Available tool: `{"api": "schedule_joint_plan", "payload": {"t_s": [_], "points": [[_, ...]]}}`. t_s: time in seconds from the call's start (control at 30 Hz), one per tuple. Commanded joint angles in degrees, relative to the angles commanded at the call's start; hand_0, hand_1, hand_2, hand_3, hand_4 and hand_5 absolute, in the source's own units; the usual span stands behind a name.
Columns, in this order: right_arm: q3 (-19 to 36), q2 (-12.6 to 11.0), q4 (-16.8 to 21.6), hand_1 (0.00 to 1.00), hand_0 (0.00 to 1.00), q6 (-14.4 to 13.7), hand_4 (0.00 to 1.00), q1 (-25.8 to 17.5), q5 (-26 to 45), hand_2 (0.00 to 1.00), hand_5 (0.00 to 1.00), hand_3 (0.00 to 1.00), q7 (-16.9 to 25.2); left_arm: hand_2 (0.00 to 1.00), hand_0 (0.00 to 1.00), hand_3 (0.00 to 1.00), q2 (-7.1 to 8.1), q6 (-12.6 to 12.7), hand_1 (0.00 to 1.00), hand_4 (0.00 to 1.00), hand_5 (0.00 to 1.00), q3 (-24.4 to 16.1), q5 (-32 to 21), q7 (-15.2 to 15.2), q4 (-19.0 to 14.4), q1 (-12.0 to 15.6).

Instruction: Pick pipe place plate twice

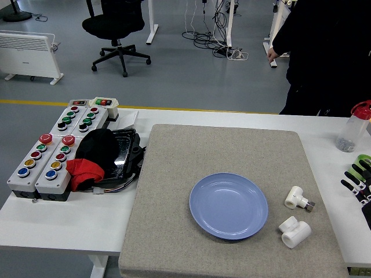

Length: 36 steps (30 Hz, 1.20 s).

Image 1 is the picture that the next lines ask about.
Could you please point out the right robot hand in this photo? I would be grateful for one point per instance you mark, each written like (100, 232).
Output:
(363, 191)

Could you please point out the white pipe tee metal nut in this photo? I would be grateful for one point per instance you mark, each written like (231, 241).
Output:
(295, 197)

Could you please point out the plain white pipe tee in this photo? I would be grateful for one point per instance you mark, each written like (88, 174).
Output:
(295, 233)

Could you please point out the blue plate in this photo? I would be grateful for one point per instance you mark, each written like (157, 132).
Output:
(229, 207)

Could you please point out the clear bottle red lid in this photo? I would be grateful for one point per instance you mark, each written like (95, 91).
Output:
(352, 130)

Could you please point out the person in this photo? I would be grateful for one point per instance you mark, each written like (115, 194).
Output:
(324, 58)

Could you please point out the person's hand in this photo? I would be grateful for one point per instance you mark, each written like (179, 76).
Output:
(272, 55)

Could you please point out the grey-brown mat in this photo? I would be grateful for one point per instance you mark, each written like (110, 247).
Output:
(174, 202)

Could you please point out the white desk leg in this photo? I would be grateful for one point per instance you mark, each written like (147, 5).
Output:
(229, 23)
(152, 23)

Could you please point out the black plastic tray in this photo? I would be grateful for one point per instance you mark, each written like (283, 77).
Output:
(126, 153)

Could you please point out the white paper sheet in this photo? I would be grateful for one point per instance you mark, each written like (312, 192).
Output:
(127, 118)

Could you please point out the black cloth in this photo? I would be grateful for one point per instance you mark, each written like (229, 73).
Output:
(97, 147)

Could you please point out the white table leg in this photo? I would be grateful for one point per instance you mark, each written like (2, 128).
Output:
(98, 266)

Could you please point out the red cloth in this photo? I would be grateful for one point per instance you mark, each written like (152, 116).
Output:
(84, 173)

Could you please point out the four-button control box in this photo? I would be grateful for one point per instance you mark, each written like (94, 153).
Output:
(88, 118)
(66, 120)

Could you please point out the black office chair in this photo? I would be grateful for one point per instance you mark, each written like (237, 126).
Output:
(116, 26)

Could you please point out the five-button control box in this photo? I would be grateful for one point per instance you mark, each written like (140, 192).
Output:
(26, 173)
(53, 176)

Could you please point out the white panel heater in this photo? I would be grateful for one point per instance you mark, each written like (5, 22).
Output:
(26, 53)

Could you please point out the black stand base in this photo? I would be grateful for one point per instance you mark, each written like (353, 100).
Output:
(17, 16)

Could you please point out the white desk frame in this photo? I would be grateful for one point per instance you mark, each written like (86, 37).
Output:
(275, 26)

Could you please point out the cream green-red switch box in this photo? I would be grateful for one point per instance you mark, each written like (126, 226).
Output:
(104, 102)

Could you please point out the small grey rocker switch box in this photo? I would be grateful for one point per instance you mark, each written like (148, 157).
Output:
(79, 102)

